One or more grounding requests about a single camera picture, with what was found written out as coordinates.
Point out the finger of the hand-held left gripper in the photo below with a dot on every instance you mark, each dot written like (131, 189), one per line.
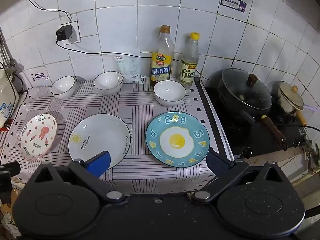
(10, 168)
(5, 187)

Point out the black stove knob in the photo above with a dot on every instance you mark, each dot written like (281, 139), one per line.
(246, 153)

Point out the black gas stove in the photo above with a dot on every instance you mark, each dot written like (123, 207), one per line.
(237, 136)

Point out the pink cartoon print plate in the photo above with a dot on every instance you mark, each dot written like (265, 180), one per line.
(37, 137)

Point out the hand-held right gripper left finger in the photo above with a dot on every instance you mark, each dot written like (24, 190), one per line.
(100, 163)

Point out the dark wall sticker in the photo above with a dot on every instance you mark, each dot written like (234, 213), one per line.
(233, 4)

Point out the clear vinegar bottle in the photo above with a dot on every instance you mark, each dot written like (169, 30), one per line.
(188, 72)

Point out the small white wall label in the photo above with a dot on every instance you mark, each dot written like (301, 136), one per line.
(40, 76)

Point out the white sun print plate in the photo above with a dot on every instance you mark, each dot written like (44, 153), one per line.
(100, 135)

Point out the white plastic bag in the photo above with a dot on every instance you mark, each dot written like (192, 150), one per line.
(130, 67)

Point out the striped patterned tablecloth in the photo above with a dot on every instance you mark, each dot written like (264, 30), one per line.
(140, 107)

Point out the glass pot lid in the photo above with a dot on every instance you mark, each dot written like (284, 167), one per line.
(235, 85)

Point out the white bowl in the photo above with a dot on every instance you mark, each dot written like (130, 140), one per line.
(108, 81)
(62, 86)
(170, 91)

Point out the cream enamel pot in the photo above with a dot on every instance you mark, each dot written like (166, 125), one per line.
(286, 108)

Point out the blue fried egg plate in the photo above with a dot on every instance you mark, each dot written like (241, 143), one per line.
(177, 140)

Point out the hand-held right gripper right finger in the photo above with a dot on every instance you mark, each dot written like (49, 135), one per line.
(217, 163)

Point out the cooking wine bottle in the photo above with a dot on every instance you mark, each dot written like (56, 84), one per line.
(161, 67)

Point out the cream enamel pot lid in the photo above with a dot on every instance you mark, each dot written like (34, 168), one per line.
(287, 92)

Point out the white rice cooker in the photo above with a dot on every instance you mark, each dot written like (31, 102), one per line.
(6, 97)

